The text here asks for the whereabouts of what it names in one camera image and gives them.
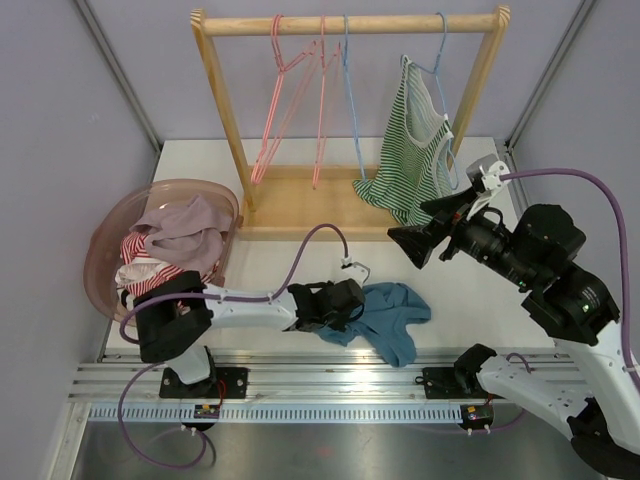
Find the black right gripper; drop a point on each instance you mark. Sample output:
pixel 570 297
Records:
pixel 418 241

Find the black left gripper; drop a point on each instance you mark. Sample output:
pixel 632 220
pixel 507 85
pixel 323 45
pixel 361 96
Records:
pixel 339 323

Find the blue tank top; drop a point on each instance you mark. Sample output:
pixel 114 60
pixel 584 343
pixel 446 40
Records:
pixel 388 309

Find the blue wire hanger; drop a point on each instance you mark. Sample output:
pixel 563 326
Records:
pixel 446 158
pixel 350 99

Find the green white striped tank top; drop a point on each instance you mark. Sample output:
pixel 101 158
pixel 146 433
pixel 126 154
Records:
pixel 413 166

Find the mauve pink tank top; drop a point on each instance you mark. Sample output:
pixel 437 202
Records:
pixel 197 216

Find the red white striped tank top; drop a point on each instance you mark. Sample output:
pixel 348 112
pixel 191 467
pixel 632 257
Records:
pixel 150 262

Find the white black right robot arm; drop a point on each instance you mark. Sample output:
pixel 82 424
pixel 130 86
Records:
pixel 573 307

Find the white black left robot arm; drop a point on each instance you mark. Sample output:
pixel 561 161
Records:
pixel 171 318

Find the wooden clothes rack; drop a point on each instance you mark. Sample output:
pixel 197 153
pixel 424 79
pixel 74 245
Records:
pixel 278 209

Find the pink translucent plastic basket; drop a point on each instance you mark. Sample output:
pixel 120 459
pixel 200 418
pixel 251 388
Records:
pixel 104 258

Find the slotted white cable duct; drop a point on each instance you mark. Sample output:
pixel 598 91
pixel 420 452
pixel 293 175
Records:
pixel 281 413

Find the aluminium mounting rail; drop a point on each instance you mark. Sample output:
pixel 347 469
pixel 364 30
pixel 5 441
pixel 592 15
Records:
pixel 352 377

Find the aluminium frame post right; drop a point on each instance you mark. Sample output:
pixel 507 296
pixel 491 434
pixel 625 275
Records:
pixel 562 50

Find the aluminium frame post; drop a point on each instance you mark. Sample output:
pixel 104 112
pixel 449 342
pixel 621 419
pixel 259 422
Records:
pixel 108 54
pixel 562 50

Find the aluminium frame post left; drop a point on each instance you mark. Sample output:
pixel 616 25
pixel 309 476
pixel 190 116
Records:
pixel 108 54

